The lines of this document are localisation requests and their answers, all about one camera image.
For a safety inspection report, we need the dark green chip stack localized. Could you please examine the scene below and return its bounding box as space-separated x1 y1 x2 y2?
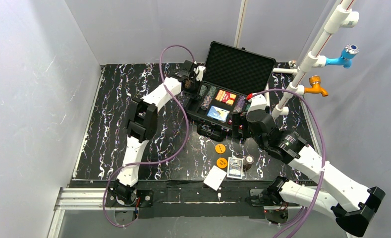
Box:
198 85 208 98

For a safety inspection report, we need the orange dealer button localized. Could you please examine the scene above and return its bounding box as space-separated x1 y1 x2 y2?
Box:
215 143 226 154
216 157 228 169

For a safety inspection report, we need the brown poker chip stack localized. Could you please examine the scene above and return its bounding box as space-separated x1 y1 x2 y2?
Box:
243 155 254 171

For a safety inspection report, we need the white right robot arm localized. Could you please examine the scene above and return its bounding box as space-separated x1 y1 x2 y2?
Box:
230 109 386 237

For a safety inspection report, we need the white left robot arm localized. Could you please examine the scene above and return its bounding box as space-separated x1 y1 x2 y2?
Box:
103 60 206 205

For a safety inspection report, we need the black poker set case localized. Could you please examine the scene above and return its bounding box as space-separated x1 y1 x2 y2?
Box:
185 41 277 141

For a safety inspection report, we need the purple chip stack in case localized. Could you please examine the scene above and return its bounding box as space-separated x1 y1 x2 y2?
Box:
233 96 246 113

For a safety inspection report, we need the blue card deck in case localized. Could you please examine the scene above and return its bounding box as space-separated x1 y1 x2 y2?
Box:
207 106 230 122

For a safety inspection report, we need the green chip stack in case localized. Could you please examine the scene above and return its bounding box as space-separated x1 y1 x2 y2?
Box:
244 103 251 113

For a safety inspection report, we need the grey chip stack in case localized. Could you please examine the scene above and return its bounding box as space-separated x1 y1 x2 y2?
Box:
200 86 217 111

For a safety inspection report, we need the blue playing card deck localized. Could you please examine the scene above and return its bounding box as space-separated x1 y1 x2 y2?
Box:
227 157 243 179

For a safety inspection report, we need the red playing card deck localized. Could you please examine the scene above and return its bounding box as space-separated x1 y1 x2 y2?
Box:
203 166 227 191

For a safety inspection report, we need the orange plastic tap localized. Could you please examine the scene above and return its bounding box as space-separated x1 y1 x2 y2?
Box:
304 75 329 97

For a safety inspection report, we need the blue plastic tap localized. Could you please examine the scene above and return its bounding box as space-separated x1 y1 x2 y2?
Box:
325 44 359 68

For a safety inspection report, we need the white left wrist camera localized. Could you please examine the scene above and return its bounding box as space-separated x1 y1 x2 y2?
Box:
195 65 206 82

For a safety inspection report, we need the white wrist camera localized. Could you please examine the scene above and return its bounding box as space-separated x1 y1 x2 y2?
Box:
195 65 206 82
246 94 268 112

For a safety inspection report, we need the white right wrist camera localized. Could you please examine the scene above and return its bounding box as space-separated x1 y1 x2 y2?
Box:
246 94 268 112

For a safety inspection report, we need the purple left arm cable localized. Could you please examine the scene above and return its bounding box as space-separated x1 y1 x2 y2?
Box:
102 45 196 229

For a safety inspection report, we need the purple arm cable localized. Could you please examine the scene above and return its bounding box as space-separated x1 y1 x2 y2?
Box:
102 45 196 229
247 88 327 238

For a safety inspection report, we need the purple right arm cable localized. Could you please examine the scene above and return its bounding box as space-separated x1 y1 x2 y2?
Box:
247 88 327 238

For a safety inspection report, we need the white pvc pipe frame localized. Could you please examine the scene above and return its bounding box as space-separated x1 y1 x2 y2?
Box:
264 0 360 124

